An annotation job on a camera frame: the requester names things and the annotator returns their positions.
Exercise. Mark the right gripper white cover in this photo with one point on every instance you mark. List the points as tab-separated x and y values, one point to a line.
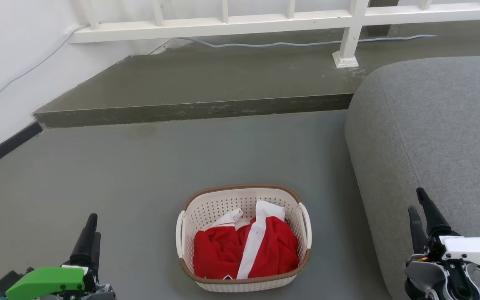
473	250

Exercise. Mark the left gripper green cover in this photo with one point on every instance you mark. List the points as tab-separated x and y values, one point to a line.
46	279

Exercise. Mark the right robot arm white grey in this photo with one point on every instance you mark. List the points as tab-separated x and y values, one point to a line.
425	277

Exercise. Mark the white perforated plastic laundry basket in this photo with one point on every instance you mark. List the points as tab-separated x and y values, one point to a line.
215	204

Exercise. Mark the grey fabric sofa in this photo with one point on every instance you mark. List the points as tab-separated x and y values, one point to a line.
431	133

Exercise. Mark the red and white garment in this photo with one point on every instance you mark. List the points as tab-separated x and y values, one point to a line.
219	254

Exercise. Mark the black baseboard strip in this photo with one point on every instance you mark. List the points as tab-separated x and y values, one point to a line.
2	148

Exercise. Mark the dark concrete raised step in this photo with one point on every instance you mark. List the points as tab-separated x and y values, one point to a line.
202	79

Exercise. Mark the white wooden railing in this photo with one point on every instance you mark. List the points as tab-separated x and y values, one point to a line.
265	24

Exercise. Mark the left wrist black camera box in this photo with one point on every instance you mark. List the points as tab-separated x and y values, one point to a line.
11	279

